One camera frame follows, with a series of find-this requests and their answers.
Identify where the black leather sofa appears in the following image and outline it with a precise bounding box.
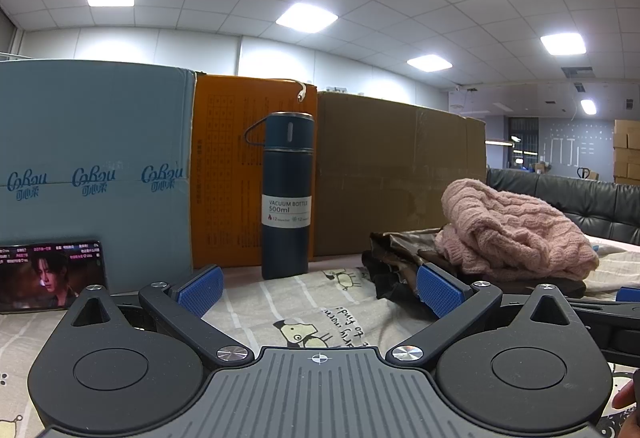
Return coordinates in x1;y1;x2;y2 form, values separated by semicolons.
486;167;640;246

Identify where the pink knitted sweater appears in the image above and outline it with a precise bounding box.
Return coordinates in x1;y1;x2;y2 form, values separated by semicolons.
434;178;600;281

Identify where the person's right hand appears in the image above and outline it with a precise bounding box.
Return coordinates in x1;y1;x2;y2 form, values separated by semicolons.
612;367;640;411

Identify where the blue cardboard box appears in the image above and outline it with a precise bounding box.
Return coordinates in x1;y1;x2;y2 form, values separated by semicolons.
0;60;198;295

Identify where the black smartphone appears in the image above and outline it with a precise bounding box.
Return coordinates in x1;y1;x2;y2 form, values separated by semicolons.
0;241;109;314

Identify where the orange cardboard box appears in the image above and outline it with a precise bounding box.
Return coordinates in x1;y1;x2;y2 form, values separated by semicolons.
192;73;318;269

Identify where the white cable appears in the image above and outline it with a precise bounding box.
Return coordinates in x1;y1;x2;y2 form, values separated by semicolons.
280;78;309;102

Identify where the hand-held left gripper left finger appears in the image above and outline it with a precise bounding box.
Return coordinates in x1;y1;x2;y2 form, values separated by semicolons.
62;267;253;367

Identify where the stack of cardboard boxes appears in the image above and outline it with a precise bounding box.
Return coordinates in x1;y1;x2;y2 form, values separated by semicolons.
612;118;640;186

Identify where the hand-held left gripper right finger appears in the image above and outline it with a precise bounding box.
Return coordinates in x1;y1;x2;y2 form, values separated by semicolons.
387;264;581;366

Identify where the dark blue vacuum bottle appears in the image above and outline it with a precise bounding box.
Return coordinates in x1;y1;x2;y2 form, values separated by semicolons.
244;111;316;280

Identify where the dark brown leather garment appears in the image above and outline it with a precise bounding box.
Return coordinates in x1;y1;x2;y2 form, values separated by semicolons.
361;228;587;306

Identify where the brown cardboard box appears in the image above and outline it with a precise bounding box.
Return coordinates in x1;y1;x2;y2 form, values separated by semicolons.
315;91;488;257

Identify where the white crumpled cloth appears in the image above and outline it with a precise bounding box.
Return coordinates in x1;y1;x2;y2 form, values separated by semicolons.
585;241;640;294

